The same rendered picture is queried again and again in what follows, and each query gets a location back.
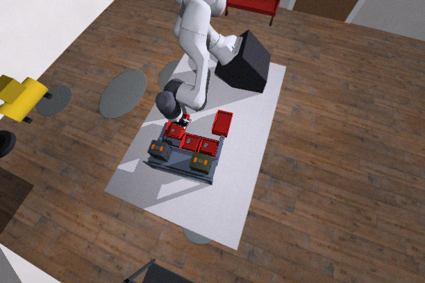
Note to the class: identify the red bin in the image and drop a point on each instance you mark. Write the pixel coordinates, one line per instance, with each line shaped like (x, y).
(179, 132)
(211, 148)
(194, 144)
(222, 123)

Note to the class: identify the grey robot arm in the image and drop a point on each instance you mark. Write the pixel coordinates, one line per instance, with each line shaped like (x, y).
(196, 37)

